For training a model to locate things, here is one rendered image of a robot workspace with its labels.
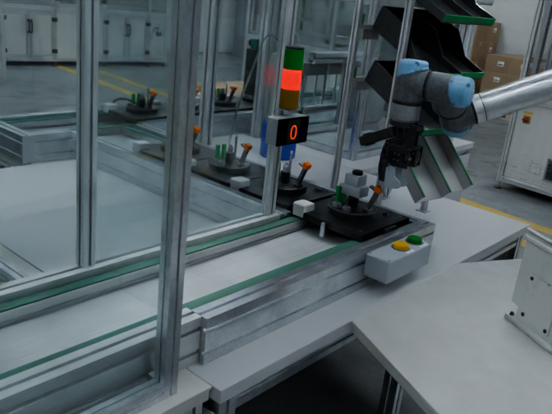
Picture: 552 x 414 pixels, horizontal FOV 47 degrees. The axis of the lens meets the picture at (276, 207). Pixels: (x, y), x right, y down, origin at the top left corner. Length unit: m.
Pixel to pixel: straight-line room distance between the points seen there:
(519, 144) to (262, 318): 4.98
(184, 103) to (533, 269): 0.94
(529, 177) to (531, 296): 4.57
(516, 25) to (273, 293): 10.15
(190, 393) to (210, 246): 0.48
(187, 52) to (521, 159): 5.34
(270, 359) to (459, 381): 0.38
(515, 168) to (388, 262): 4.67
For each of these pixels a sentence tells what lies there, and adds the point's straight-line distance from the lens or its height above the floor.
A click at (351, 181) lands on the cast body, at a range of 1.79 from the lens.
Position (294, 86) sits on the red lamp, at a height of 1.32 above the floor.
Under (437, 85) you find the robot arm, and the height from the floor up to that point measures 1.37.
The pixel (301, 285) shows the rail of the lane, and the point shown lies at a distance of 1.41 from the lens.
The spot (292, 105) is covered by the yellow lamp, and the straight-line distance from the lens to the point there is 1.65.
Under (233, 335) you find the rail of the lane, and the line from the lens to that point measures 1.29.
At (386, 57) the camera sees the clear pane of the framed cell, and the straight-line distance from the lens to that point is 2.92.
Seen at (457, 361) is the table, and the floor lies 0.86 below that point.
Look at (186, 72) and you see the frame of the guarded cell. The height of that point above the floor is 1.42.
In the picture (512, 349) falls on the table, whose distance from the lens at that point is 1.53.
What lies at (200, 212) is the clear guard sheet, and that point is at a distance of 1.58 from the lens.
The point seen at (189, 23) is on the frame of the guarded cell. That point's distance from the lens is 0.95.
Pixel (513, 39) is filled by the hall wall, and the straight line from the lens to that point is 11.29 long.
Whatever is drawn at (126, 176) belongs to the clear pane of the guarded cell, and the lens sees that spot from 0.95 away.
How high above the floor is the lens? 1.56
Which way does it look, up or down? 19 degrees down
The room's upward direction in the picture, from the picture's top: 6 degrees clockwise
